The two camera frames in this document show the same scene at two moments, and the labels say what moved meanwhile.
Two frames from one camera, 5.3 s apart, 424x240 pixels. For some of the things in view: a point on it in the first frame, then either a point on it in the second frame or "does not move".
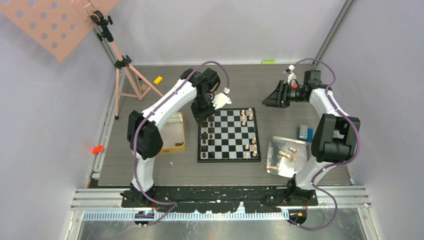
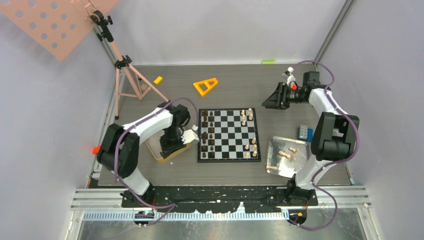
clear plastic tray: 284,156 does not move
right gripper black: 279,98 does not move
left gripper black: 200,117 to 167,149
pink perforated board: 56,26 does not move
